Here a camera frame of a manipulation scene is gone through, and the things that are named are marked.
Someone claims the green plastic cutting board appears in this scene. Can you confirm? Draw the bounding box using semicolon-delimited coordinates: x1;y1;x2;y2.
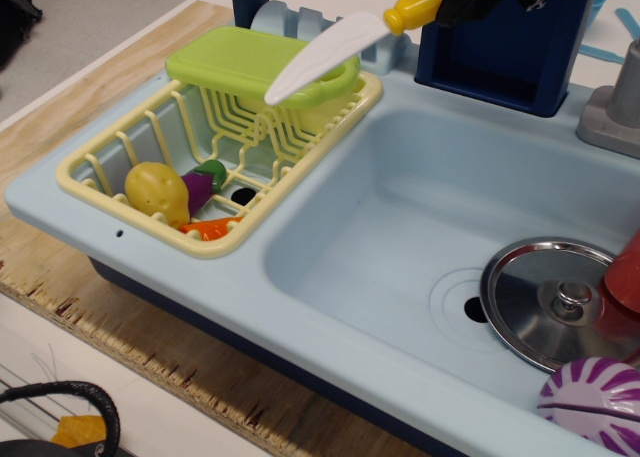
165;26;360;109

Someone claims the wooden board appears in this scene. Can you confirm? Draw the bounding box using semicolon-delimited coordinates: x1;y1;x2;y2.
1;0;417;456

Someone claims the dark blue sink backsplash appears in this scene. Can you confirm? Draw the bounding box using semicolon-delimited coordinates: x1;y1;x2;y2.
229;0;601;118

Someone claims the blue plastic cup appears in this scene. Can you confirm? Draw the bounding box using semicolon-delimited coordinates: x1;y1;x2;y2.
586;0;607;29

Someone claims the light blue plastic spoon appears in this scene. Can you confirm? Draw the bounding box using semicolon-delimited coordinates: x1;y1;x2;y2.
579;8;639;64

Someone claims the grey toy faucet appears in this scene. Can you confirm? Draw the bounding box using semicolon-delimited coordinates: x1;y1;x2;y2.
577;40;639;159

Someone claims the light blue toy sink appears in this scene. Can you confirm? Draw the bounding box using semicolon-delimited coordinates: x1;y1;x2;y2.
5;59;639;456

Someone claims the purple toy eggplant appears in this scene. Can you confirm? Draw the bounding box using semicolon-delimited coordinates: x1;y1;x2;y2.
182;159;227;215

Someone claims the cream dish drying rack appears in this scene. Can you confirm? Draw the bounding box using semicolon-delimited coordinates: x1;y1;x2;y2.
56;72;382;258

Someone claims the steel pot lid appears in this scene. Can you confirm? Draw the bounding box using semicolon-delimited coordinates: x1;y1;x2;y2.
480;237;639;372

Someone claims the orange toy carrot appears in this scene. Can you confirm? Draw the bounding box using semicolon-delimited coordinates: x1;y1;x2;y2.
179;217;243;242

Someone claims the yellow toy potato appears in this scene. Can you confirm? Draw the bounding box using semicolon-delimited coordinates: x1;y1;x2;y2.
124;162;190;228

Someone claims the red plastic cup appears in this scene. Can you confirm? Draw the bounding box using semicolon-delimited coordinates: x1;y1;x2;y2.
596;231;639;347

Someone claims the black bag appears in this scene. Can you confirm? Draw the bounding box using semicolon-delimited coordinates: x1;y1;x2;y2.
1;0;43;70

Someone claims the purple white striped ball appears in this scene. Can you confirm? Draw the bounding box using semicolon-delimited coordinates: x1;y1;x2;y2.
536;357;639;456

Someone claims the yellow tape piece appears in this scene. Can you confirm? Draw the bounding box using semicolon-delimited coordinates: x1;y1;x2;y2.
51;415;107;449

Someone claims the black braided cable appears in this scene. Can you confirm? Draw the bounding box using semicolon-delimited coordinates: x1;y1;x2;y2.
0;380;121;457

